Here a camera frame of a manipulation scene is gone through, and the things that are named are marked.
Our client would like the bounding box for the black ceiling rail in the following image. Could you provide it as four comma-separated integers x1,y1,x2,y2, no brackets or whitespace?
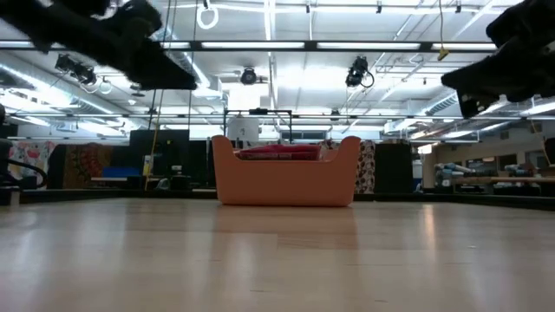
0,39,500,54

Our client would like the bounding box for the blue box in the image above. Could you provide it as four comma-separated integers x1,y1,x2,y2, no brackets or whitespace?
101,166,142,179

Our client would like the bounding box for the wooden table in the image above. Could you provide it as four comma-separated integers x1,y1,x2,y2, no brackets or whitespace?
450,175,555,185

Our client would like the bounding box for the yellow hanging rope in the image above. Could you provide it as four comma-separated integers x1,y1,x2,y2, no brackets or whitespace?
144,88,166,191

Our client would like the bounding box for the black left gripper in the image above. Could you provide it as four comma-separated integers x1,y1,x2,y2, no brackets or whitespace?
50,0,199,92

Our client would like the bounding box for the spotted white cloth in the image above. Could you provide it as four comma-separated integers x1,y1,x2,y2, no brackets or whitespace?
319,138,376,195

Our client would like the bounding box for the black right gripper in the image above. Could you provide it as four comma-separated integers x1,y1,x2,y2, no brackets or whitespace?
440,36,555,120

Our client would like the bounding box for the black office chair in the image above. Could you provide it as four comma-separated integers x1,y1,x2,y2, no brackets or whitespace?
0,137,49,205

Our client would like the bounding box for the orange plastic basket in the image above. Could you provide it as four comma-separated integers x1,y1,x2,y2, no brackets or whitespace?
211,134,362,208

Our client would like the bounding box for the silver ceiling air duct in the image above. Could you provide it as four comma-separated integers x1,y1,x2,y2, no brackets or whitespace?
160,25,225,100

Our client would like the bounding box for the yellow hanging tag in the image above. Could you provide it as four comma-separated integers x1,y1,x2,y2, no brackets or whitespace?
436,0,450,62

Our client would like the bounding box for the red popcorn bag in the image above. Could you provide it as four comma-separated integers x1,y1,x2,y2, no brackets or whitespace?
235,144,323,162

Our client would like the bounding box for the black hanging cable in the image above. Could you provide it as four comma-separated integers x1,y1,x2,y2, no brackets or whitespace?
147,88,158,130

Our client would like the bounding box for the dark red patterned cloth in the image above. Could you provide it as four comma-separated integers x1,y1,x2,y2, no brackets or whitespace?
62,142,115,190

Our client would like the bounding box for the floral pink cloth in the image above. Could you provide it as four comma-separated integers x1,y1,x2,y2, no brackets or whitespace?
7,140,58,189

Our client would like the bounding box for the white hanging ring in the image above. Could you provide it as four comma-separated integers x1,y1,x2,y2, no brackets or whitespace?
196,2,220,31

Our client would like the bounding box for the black ceiling camera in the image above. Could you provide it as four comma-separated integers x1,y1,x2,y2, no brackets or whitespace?
344,55,375,89

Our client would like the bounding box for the black ceiling device with cables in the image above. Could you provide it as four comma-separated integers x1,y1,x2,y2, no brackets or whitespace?
55,53,98,87

